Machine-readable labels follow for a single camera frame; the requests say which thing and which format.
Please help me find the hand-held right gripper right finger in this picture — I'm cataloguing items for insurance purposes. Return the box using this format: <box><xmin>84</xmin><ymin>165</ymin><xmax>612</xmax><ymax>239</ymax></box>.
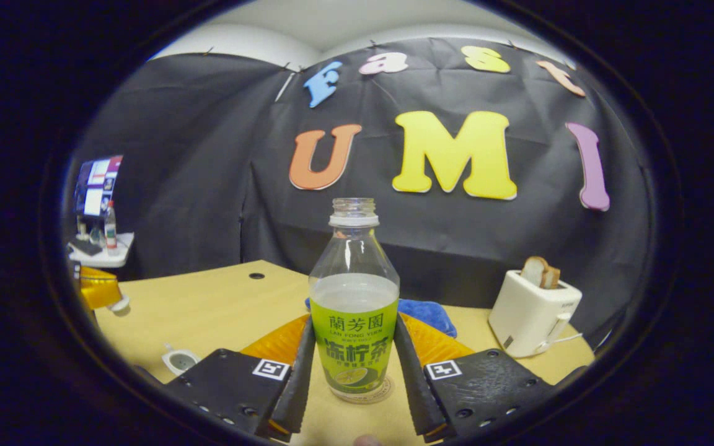
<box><xmin>393</xmin><ymin>313</ymin><xmax>556</xmax><ymax>444</ymax></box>

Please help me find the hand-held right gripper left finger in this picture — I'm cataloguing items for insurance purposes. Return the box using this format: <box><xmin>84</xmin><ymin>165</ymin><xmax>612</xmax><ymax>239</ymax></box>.
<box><xmin>165</xmin><ymin>315</ymin><xmax>316</xmax><ymax>442</ymax></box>

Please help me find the green label water bottle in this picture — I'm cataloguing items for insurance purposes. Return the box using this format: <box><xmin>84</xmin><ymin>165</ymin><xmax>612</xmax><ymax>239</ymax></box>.
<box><xmin>309</xmin><ymin>198</ymin><xmax>400</xmax><ymax>404</ymax></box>

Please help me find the white ceramic teacup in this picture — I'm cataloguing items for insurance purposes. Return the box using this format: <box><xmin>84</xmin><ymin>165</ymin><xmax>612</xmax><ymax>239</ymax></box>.
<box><xmin>161</xmin><ymin>343</ymin><xmax>201</xmax><ymax>377</ymax></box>

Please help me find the red label plastic bottle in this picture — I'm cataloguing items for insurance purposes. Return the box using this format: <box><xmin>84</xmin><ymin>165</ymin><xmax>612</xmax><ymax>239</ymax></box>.
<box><xmin>104</xmin><ymin>200</ymin><xmax>118</xmax><ymax>256</ymax></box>

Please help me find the white side table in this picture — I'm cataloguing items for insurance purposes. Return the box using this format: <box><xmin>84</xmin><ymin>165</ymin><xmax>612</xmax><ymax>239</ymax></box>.
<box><xmin>67</xmin><ymin>232</ymin><xmax>135</xmax><ymax>269</ymax></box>

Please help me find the blue folded towel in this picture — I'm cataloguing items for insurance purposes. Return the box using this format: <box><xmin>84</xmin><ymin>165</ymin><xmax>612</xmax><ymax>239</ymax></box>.
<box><xmin>305</xmin><ymin>297</ymin><xmax>457</xmax><ymax>339</ymax></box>

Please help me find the computer monitor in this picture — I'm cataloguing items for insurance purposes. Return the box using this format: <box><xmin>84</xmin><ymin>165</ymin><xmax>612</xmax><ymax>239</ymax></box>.
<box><xmin>74</xmin><ymin>155</ymin><xmax>123</xmax><ymax>217</ymax></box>

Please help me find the white toaster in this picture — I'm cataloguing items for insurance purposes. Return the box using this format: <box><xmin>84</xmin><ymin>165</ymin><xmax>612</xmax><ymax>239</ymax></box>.
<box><xmin>488</xmin><ymin>269</ymin><xmax>583</xmax><ymax>359</ymax></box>

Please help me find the black backdrop cloth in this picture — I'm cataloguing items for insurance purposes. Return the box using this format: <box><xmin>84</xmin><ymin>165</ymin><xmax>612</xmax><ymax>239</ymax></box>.
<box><xmin>66</xmin><ymin>37</ymin><xmax>652</xmax><ymax>348</ymax></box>

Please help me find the pale bread slice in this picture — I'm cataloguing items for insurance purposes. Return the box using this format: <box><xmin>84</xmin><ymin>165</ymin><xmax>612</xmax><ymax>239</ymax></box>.
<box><xmin>521</xmin><ymin>256</ymin><xmax>550</xmax><ymax>289</ymax></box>

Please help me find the white toaster cable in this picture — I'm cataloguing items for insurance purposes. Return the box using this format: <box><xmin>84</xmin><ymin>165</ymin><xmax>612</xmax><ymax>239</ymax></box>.
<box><xmin>540</xmin><ymin>333</ymin><xmax>584</xmax><ymax>355</ymax></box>

